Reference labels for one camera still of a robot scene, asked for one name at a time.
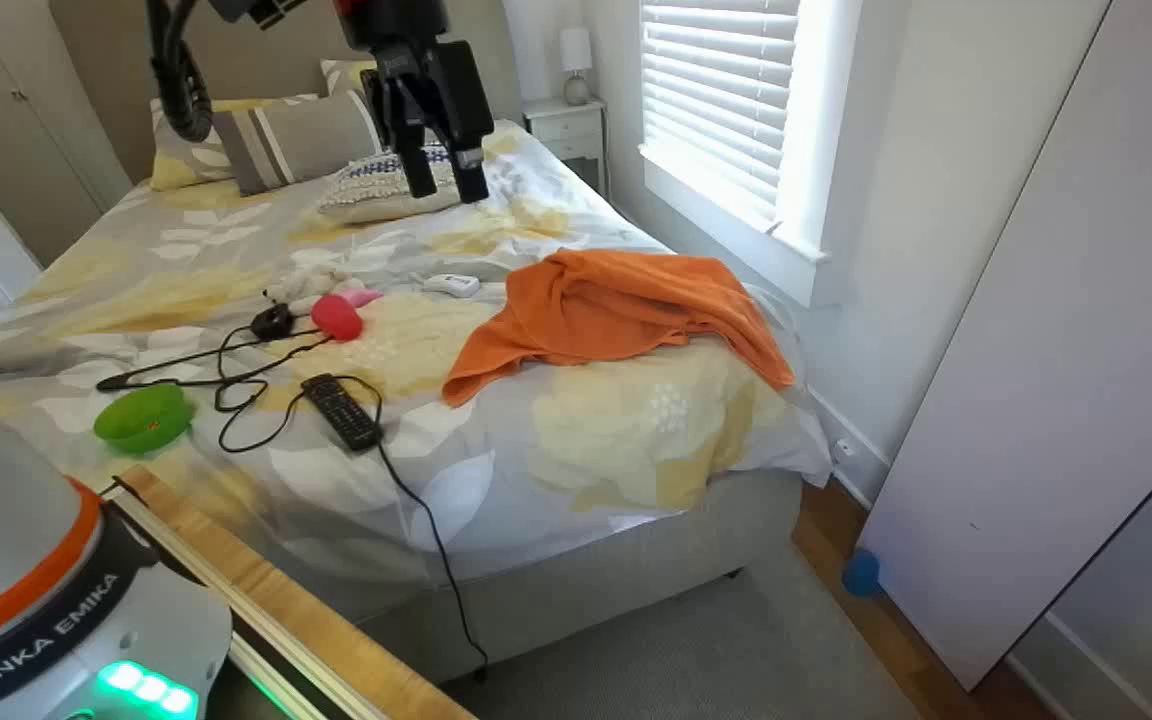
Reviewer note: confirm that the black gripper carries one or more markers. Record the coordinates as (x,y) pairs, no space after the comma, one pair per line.
(418,66)

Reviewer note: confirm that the black remote control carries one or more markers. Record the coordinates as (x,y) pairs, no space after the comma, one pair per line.
(341,415)

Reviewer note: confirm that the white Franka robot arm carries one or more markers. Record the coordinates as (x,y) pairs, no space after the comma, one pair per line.
(16,574)

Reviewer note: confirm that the white knitted pillow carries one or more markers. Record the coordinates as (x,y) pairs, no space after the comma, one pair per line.
(371,193)

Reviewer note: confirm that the small white device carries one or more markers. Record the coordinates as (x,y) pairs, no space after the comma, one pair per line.
(449,282)

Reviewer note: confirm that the white nightstand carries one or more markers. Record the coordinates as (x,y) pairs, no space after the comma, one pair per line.
(571,135)

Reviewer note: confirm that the yellow floral pillow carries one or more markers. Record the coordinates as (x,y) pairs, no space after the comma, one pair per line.
(341,74)
(183,159)

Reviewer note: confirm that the grey striped pillow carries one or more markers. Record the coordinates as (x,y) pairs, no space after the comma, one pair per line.
(303,139)

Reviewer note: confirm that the small white lamp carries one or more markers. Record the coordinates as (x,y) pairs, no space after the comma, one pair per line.
(577,60)

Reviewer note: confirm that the pink rounded toy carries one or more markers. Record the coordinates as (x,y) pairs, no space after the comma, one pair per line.
(336,317)

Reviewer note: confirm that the beige headboard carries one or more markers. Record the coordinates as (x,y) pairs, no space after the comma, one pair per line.
(277,57)

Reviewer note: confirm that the orange cloth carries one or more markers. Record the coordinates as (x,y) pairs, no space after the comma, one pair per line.
(618,314)

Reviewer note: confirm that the small black round adapter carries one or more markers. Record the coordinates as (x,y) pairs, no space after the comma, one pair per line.
(275,321)

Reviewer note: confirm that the white window blind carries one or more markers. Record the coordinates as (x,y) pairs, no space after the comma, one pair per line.
(720,92)

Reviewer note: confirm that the bed with floral duvet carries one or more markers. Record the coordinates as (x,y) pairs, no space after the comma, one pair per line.
(577,441)

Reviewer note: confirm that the green plastic bowl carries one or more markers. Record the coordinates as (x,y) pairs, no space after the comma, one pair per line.
(140,418)

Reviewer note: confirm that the beige closet door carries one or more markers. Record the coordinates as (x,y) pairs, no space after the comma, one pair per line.
(16,106)

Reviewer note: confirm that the white wardrobe panel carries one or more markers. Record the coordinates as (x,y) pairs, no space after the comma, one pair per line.
(1040,333)

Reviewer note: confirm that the white window frame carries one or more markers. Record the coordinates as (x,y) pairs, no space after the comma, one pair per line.
(820,135)

